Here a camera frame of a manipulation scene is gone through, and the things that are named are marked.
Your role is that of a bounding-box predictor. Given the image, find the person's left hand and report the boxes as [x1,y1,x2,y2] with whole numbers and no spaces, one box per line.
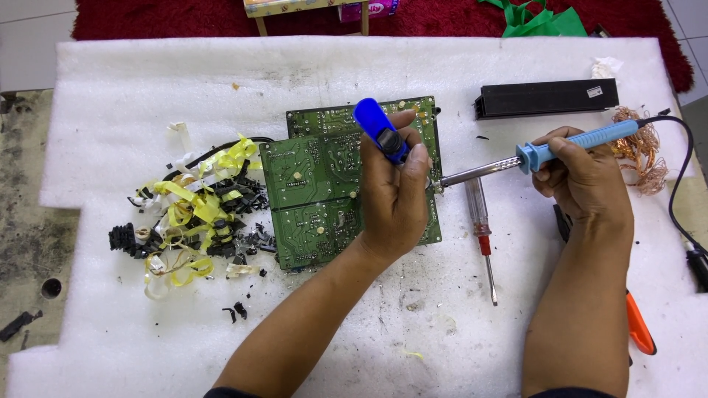
[358,109,434,267]

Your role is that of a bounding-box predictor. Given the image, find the blue soldering iron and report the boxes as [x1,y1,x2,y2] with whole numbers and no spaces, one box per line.
[428,118,643,194]

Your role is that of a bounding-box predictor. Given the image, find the pile of yellow tape scraps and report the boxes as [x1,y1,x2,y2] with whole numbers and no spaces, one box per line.
[108,122,278,302]

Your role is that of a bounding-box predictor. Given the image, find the crumpled white tissue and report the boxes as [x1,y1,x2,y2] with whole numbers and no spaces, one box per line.
[590,56,625,80]

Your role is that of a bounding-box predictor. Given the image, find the red carpet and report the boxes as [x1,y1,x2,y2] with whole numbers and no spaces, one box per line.
[71,0,695,94]

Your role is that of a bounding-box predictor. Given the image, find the orange handled pliers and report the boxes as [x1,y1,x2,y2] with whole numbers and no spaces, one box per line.
[553,203,658,367]

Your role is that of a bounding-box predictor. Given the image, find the wooden stool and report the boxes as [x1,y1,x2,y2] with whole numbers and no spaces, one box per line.
[243,0,371,38]

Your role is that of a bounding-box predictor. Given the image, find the tangle of copper wire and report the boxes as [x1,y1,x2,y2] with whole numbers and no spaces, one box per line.
[607,106,670,197]

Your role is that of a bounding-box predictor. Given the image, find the white foam sheet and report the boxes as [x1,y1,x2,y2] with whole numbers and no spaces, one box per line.
[4,35,708,398]

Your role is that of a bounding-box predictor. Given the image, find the black thin cable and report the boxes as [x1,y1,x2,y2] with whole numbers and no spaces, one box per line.
[162,136,275,182]

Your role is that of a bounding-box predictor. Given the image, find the black plastic fragments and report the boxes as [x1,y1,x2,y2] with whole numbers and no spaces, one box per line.
[222,301,249,325]

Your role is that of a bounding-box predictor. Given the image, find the large green circuit board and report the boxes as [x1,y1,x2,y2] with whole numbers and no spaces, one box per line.
[258,128,443,272]

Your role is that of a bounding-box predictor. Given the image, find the blue desoldering pump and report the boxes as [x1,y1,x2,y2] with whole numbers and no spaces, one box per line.
[352,98,411,166]

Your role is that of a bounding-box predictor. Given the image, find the black power cable with plug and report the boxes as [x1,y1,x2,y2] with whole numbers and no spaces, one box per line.
[635,114,708,294]

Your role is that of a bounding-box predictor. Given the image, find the black broken plastic piece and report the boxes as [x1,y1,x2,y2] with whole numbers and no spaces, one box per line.
[0,310,44,343]

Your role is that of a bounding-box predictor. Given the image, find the clear red screwdriver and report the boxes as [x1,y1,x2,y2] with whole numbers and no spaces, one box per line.
[464,177,499,307]

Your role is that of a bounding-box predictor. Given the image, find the person's right hand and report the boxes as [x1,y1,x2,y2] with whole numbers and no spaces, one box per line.
[531,126,635,223]

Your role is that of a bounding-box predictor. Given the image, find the black ribbed heat sink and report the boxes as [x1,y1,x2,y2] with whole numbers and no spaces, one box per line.
[474,78,620,121]

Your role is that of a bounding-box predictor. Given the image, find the pink packet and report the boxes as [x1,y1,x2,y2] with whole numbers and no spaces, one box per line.
[338,0,400,23]

